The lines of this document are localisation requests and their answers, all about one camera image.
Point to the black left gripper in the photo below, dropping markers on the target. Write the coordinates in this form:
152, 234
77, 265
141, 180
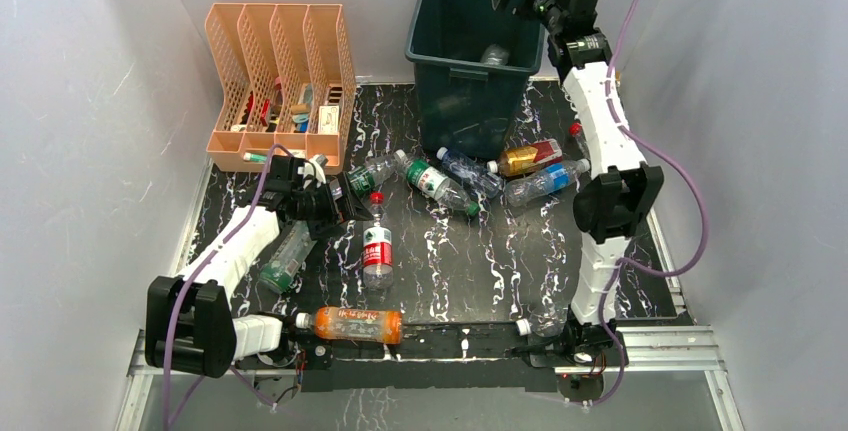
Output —
347, 208

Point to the red label water bottle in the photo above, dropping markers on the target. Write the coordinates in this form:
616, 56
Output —
377, 247

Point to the blue white label bottle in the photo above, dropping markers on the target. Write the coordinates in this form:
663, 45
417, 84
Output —
495, 55

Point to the orange drink bottle white cap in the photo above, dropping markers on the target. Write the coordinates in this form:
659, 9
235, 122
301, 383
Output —
347, 324

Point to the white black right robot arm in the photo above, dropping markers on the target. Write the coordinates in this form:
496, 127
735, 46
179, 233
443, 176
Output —
622, 188

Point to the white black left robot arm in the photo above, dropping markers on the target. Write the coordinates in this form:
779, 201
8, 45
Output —
190, 325

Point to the dark green plastic bin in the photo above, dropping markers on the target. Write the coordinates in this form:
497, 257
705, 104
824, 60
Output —
465, 105

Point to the clear bottle green label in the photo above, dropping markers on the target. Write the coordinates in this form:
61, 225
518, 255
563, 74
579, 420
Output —
369, 176

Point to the green label bottle green cap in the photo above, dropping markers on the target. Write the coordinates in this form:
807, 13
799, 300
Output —
434, 184

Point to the green tea bottle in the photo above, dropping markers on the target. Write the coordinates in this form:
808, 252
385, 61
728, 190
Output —
281, 271

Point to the clear blue crushed bottle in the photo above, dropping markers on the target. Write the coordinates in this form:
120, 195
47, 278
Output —
470, 172

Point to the orange plastic file organizer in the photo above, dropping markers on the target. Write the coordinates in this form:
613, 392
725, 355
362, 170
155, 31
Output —
287, 76

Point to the red label bottle far right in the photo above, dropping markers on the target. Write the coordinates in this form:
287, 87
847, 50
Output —
577, 133

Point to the blue label clear bottle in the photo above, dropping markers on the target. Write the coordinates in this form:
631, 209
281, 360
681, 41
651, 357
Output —
546, 181

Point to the gold red label bottle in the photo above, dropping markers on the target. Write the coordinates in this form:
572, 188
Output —
526, 159

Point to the clear bottle near right base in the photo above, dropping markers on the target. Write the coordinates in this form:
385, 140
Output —
547, 318

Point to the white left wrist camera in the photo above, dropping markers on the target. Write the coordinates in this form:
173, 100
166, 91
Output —
313, 171

